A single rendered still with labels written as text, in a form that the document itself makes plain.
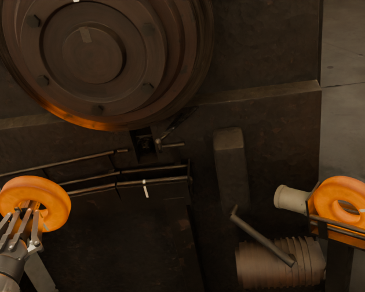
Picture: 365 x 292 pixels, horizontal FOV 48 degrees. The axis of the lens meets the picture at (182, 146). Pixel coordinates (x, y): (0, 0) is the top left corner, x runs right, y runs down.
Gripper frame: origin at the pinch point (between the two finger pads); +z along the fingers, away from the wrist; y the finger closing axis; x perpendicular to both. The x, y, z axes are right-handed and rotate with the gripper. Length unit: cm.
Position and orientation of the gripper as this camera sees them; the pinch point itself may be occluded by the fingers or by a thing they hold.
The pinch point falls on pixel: (31, 200)
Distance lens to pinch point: 96.3
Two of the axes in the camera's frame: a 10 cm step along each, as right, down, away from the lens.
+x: -1.7, -7.7, -6.2
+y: 9.9, -1.1, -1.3
